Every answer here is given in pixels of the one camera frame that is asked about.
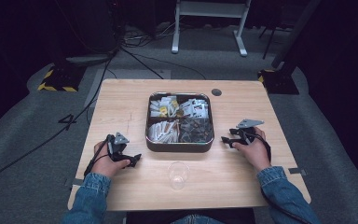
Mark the person's legs in jeans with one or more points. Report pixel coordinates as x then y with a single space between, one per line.
195 220

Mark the pile of dark packets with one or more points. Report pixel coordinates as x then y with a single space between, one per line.
195 130

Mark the white metal desk frame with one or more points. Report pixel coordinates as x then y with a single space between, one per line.
209 9

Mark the grey tape strip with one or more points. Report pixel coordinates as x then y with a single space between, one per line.
74 182
296 171

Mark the dark slanted stand post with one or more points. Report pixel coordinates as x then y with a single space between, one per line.
295 34

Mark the clear glass cup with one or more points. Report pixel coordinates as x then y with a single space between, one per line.
178 174

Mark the dark square divided tray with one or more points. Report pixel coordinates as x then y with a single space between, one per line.
180 147

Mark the pile of white brown sticks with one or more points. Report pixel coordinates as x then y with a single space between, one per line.
163 132

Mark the person's right hand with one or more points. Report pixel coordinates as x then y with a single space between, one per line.
256 152

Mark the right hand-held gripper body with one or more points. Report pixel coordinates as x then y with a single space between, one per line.
248 132

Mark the person's left hand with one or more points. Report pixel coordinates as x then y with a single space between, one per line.
104 165

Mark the round grey table grommet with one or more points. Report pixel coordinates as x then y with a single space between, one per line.
216 92

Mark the pile of white yellow packets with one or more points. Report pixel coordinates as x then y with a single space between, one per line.
163 107

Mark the pile of white printed packets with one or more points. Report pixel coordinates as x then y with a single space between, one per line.
195 107

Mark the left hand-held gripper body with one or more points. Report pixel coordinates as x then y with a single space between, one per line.
116 149

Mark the black yellow striped stand base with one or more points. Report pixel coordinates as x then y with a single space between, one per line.
60 77
278 82

